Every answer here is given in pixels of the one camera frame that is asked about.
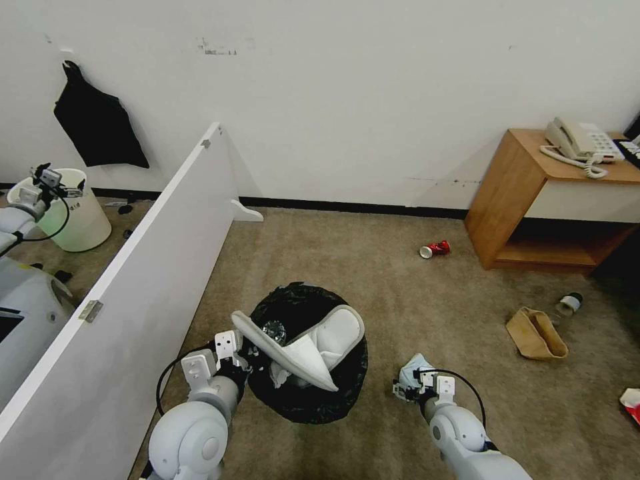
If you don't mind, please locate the neighbouring robot black cable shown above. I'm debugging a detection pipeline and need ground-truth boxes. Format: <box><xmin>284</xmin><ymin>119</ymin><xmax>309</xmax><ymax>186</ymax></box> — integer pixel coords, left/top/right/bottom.
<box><xmin>19</xmin><ymin>192</ymin><xmax>72</xmax><ymax>243</ymax></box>

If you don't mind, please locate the brown paper bag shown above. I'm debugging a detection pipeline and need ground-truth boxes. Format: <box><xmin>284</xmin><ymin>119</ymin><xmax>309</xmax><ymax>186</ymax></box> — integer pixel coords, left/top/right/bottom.
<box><xmin>505</xmin><ymin>305</ymin><xmax>571</xmax><ymax>361</ymax></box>

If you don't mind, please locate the clear plastic bottle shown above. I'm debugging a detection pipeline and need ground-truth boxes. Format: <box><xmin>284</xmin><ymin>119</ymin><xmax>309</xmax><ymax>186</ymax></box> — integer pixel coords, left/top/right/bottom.
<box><xmin>551</xmin><ymin>292</ymin><xmax>585</xmax><ymax>327</ymax></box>

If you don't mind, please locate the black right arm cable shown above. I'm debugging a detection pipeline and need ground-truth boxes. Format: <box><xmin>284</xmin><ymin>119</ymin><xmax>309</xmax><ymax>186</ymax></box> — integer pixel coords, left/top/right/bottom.
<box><xmin>429</xmin><ymin>369</ymin><xmax>487</xmax><ymax>442</ymax></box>

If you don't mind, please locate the crumpled white tissue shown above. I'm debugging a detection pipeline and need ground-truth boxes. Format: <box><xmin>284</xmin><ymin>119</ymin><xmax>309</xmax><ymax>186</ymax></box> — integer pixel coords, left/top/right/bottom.
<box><xmin>268</xmin><ymin>359</ymin><xmax>297</xmax><ymax>389</ymax></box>

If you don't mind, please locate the white partition board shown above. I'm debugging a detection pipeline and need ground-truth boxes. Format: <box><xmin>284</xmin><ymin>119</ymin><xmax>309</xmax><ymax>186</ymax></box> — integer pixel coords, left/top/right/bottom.
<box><xmin>0</xmin><ymin>121</ymin><xmax>265</xmax><ymax>480</ymax></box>

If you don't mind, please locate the neighbouring robot grey shell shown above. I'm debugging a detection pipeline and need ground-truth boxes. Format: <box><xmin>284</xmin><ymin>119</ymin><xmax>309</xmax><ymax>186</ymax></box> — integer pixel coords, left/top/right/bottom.
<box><xmin>0</xmin><ymin>259</ymin><xmax>77</xmax><ymax>401</ymax></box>

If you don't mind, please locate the crushed red drink can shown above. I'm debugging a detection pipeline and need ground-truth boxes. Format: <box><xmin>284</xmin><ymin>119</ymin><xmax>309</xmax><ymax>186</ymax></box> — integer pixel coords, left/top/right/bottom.
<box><xmin>418</xmin><ymin>239</ymin><xmax>452</xmax><ymax>261</ymax></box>

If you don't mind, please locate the clear plastic cup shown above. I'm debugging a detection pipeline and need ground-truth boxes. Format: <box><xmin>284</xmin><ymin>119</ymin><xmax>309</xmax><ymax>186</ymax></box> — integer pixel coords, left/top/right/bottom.
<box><xmin>261</xmin><ymin>319</ymin><xmax>288</xmax><ymax>347</ymax></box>

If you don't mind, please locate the trash bin with black bag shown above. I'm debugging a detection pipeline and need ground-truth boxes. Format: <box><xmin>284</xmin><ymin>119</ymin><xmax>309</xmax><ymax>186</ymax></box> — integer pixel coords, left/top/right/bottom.
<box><xmin>247</xmin><ymin>281</ymin><xmax>370</xmax><ymax>425</ymax></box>

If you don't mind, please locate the silver metal hinge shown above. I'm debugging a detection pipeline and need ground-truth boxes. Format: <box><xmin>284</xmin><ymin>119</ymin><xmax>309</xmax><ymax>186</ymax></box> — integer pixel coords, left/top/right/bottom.
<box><xmin>78</xmin><ymin>299</ymin><xmax>105</xmax><ymax>323</ymax></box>

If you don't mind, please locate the white plastic waste bin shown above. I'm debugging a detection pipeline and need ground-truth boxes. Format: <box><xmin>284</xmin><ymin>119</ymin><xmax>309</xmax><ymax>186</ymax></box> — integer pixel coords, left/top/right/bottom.
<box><xmin>7</xmin><ymin>167</ymin><xmax>113</xmax><ymax>253</ymax></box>

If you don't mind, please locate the neighbouring robot gripper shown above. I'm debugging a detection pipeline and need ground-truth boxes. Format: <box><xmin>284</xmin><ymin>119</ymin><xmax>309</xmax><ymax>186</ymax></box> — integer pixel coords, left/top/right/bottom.
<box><xmin>29</xmin><ymin>161</ymin><xmax>87</xmax><ymax>199</ymax></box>

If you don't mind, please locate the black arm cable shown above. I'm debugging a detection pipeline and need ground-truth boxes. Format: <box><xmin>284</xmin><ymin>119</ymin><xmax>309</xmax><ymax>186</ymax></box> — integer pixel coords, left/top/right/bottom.
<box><xmin>429</xmin><ymin>369</ymin><xmax>487</xmax><ymax>442</ymax></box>
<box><xmin>155</xmin><ymin>339</ymin><xmax>221</xmax><ymax>417</ymax></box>

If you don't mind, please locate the black plastic bag on wall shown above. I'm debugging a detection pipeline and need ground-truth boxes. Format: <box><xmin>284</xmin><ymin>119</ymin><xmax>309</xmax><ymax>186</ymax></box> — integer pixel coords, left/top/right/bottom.
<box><xmin>53</xmin><ymin>59</ymin><xmax>151</xmax><ymax>169</ymax></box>

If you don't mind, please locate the beige corded telephone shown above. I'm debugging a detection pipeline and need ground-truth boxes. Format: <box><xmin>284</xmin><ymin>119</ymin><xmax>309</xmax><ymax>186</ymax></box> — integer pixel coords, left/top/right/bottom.
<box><xmin>538</xmin><ymin>117</ymin><xmax>627</xmax><ymax>179</ymax></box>

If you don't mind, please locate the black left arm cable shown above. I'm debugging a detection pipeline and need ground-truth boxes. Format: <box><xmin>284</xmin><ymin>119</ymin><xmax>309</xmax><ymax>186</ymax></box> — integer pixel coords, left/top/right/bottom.
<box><xmin>155</xmin><ymin>339</ymin><xmax>221</xmax><ymax>417</ymax></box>

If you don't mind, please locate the red and white wrapper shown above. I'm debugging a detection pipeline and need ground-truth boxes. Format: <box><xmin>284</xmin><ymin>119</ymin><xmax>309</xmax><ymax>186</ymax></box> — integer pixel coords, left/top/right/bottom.
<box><xmin>619</xmin><ymin>387</ymin><xmax>640</xmax><ymax>427</ymax></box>

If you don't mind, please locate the white slipper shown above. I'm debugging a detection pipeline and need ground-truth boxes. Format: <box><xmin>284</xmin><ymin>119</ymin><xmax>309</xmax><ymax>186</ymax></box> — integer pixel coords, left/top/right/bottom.
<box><xmin>285</xmin><ymin>305</ymin><xmax>365</xmax><ymax>375</ymax></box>
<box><xmin>230</xmin><ymin>309</ymin><xmax>341</xmax><ymax>394</ymax></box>

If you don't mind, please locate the blue face mask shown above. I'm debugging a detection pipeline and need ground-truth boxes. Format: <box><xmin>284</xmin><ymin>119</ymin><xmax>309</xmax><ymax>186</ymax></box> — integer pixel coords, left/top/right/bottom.
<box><xmin>397</xmin><ymin>353</ymin><xmax>434</xmax><ymax>390</ymax></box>

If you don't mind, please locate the wooden nightstand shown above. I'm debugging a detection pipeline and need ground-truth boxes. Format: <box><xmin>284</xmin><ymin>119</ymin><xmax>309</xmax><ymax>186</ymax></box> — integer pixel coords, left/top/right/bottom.
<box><xmin>463</xmin><ymin>127</ymin><xmax>640</xmax><ymax>274</ymax></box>

